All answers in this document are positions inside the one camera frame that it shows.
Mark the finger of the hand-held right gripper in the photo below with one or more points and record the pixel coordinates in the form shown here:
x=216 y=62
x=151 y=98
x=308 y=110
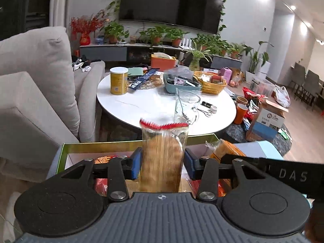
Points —
x=227 y=157

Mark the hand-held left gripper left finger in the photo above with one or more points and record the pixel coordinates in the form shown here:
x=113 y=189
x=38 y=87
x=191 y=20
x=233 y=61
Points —
x=137 y=164

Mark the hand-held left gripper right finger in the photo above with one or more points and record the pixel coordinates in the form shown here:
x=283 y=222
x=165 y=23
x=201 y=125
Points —
x=189 y=164

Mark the orange biscuit packet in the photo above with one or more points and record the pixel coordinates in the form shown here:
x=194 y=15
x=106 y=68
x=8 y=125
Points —
x=225 y=148

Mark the clear cracker packet red top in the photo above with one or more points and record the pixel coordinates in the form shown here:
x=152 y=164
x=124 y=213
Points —
x=162 y=157

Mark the red yellow striped snack packet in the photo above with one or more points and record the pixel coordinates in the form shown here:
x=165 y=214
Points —
x=224 y=188

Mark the red round cracker packet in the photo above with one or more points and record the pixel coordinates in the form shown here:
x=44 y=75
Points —
x=101 y=160

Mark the green cardboard box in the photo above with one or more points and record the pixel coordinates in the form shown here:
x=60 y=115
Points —
x=101 y=145

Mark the green packets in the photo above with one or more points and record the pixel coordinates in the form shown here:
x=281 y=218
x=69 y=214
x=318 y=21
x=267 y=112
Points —
x=284 y=133

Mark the orange mug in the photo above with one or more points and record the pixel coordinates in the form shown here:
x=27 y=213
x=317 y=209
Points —
x=240 y=115

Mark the metal scissors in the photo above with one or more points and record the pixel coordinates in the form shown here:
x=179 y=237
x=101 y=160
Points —
x=205 y=112

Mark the white tape roll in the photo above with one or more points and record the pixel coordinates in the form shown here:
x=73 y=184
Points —
x=213 y=109

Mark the white blue cardboard box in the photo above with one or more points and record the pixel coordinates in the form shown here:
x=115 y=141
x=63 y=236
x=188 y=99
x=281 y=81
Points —
x=268 y=121

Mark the small black case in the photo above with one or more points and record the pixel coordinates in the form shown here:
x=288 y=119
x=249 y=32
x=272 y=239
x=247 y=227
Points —
x=206 y=104

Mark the brown mug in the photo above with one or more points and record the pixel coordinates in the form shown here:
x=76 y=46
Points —
x=242 y=100

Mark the glass measuring cup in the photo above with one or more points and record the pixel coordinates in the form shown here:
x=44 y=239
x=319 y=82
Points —
x=184 y=106

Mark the white round coffee table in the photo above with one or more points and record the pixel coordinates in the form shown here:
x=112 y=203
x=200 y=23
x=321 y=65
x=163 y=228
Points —
x=151 y=103

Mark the red snack bag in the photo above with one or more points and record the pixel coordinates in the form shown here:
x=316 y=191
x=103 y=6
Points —
x=253 y=95

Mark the yellow woven basket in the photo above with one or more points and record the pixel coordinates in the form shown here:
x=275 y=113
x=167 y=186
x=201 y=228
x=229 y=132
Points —
x=212 y=87

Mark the white plastic bag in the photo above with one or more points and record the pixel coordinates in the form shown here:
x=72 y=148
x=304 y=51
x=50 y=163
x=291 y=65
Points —
x=282 y=97

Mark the blue plastic basket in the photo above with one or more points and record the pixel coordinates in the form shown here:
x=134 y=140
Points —
x=182 y=87

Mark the clear storage bin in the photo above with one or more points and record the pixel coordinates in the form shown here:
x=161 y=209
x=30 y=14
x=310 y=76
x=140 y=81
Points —
x=263 y=87

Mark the pink box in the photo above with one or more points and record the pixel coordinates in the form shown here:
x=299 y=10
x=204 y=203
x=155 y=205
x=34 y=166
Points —
x=226 y=74

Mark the yellow tin can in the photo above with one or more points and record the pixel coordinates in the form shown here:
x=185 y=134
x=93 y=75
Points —
x=119 y=82

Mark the dark blue long packet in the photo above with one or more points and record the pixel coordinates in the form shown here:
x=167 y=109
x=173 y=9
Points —
x=141 y=79

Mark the grey dining chairs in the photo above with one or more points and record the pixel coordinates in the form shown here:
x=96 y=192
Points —
x=307 y=86

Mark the mint green box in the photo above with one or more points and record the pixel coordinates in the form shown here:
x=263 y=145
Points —
x=135 y=71

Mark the tall plant in white pot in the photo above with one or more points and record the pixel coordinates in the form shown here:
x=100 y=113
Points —
x=255 y=58

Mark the orange storage box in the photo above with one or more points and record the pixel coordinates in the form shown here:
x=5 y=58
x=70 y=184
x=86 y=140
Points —
x=162 y=63

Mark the green plant in glass vase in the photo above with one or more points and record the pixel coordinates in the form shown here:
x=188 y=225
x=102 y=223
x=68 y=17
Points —
x=198 y=55

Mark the green potted plant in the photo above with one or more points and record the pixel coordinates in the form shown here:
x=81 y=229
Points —
x=235 y=49
x=212 y=44
x=153 y=35
x=176 y=35
x=115 y=31

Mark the dark clothes pile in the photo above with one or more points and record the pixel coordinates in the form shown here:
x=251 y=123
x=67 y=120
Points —
x=82 y=63

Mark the white bottles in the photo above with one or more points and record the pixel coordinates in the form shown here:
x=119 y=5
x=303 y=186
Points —
x=186 y=43

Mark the grey fabric sofa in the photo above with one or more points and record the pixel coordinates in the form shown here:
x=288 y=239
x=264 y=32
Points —
x=38 y=81

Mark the red flower arrangement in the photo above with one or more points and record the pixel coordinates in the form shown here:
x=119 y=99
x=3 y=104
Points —
x=86 y=26

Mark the dark glass sliding door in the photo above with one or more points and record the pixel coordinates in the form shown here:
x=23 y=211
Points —
x=22 y=5

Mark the black wall television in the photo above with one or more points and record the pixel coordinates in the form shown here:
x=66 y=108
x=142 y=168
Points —
x=172 y=2

